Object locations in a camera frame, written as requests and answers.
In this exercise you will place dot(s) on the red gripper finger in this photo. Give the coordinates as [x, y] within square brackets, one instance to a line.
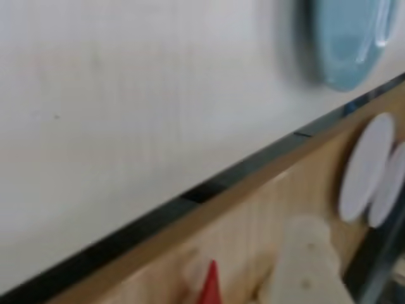
[211, 288]

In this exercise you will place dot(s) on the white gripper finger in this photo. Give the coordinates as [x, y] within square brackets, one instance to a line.
[307, 263]

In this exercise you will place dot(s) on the blue dish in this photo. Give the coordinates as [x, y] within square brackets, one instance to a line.
[341, 47]

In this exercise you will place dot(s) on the white flat disc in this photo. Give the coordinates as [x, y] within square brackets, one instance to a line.
[390, 190]
[364, 168]

